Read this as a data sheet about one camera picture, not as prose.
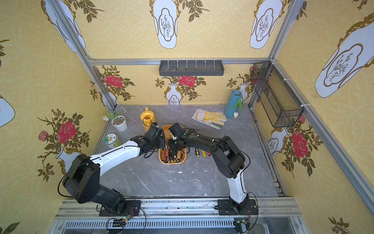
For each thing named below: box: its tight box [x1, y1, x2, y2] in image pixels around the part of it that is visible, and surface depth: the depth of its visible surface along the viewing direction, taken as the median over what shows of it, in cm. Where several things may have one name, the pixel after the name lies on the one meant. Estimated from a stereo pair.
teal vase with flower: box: [224, 89, 244, 118], surface depth 108 cm
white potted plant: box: [111, 111, 128, 132], surface depth 103 cm
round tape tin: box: [104, 133, 117, 149], surface depth 94 cm
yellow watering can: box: [140, 106, 156, 131], surface depth 102 cm
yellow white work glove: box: [191, 108, 227, 131], surface depth 113 cm
